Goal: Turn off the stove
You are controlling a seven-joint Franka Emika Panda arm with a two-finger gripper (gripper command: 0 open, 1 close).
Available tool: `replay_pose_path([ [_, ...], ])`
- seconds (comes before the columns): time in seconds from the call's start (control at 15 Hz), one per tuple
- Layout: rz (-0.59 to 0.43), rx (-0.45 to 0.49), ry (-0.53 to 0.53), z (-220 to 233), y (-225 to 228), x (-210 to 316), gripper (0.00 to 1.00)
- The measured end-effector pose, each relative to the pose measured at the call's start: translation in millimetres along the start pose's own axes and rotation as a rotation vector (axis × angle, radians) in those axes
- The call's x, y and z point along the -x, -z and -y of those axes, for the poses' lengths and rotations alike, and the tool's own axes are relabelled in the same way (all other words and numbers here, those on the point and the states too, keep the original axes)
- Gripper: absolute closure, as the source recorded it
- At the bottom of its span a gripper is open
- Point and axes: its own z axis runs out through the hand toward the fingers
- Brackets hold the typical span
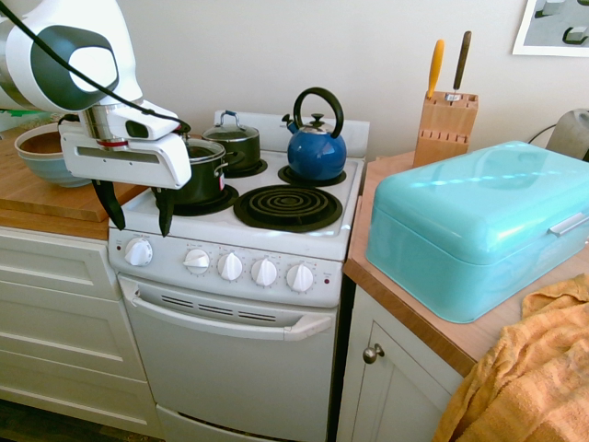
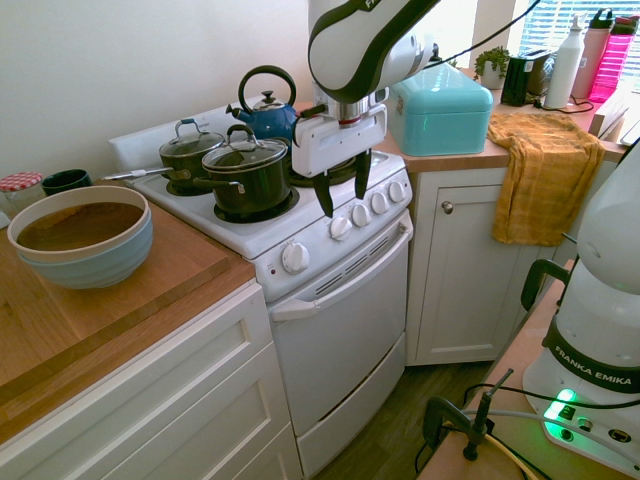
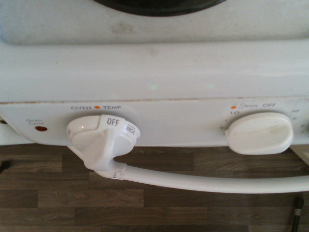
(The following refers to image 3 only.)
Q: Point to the white electric stove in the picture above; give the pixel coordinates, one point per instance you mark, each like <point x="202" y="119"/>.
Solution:
<point x="154" y="72"/>

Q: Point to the white oven temperature knob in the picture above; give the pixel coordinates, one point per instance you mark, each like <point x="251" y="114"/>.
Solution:
<point x="101" y="142"/>

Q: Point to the white burner knob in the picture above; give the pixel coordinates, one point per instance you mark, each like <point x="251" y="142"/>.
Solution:
<point x="259" y="134"/>

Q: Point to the black rod with grey band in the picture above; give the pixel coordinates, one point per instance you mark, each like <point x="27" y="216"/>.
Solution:
<point x="297" y="215"/>

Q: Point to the black coil burner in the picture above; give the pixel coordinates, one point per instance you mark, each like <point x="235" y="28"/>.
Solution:
<point x="159" y="8"/>

